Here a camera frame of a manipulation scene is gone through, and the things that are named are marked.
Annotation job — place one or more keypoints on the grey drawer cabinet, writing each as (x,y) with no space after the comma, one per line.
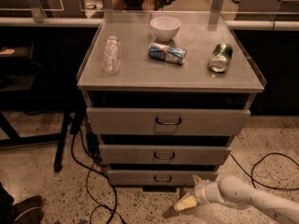
(143,82)

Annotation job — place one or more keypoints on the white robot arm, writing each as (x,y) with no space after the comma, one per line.
(232,192)

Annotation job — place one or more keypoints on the grey top drawer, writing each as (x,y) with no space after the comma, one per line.
(151,121)

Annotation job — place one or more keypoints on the grey middle drawer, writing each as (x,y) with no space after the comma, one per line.
(130,154)

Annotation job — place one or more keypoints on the green soda can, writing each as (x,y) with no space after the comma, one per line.
(220,58)

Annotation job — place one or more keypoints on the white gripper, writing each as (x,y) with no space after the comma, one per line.
(202,190)

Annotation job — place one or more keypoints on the dark shoe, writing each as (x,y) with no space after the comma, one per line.
(28,211)

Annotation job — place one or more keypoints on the blue crushed can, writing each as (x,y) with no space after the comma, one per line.
(167,54)

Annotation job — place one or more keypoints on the grey drawer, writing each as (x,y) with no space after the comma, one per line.
(157,178)
(151,121)
(130,154)

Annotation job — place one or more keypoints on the white bowl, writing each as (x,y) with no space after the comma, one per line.
(165,28)

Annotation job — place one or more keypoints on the black table frame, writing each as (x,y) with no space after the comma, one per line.
(15,140)

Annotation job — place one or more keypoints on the grey bottom drawer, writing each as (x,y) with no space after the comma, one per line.
(157,178)

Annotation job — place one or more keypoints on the clear plastic bottle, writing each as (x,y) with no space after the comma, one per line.
(111,62)

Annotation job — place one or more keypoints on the black power adapter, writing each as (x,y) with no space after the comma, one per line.
(92,143)

